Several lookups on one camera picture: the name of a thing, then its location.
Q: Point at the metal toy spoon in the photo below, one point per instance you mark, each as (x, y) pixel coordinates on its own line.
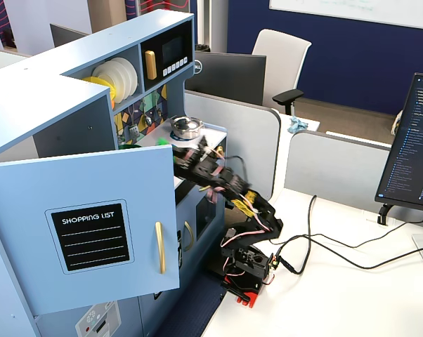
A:
(159, 112)

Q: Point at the dark monitor back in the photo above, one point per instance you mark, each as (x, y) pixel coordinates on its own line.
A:
(64, 36)

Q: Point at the black Dell monitor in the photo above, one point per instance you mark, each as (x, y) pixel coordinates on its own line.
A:
(232, 77)

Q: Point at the white toy plate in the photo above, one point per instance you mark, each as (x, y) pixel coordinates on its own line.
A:
(128, 75)
(135, 82)
(104, 80)

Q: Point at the black toy microwave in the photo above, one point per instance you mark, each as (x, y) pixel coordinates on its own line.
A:
(146, 44)

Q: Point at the blue crumpled cloth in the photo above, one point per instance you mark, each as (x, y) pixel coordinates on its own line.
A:
(297, 125)

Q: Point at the blue wooden toy kitchen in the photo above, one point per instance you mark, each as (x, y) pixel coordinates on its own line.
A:
(39, 116)

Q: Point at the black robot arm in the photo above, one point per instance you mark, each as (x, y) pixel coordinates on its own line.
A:
(264, 217)

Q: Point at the blue fridge door with dispenser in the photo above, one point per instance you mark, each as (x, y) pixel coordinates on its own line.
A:
(127, 316)

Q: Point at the grey desk partition panel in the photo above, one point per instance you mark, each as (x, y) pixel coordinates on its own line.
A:
(338, 168)
(246, 140)

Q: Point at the blue oven door with window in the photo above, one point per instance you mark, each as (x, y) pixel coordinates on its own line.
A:
(206, 252)

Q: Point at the metal toy spatula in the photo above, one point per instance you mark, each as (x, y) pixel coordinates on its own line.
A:
(134, 130)

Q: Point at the black monitor stand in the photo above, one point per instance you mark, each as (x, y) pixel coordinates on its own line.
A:
(383, 214)

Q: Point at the blue dishwasher door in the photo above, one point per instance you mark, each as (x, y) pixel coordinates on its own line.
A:
(187, 210)

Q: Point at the whiteboard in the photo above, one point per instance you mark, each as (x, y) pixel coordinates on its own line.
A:
(338, 8)

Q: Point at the white office chair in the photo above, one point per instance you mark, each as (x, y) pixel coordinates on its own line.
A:
(281, 52)

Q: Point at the monitor showing code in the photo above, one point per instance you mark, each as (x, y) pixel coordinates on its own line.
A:
(408, 158)

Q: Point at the blue door with shopping list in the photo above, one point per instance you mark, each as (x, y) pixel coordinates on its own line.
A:
(21, 210)

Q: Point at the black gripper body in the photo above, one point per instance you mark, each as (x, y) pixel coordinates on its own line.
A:
(187, 159)

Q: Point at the metal toy ladle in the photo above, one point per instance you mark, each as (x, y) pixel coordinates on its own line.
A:
(148, 120)

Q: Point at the silver toy pot with lid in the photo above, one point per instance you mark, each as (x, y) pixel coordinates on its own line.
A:
(187, 130)

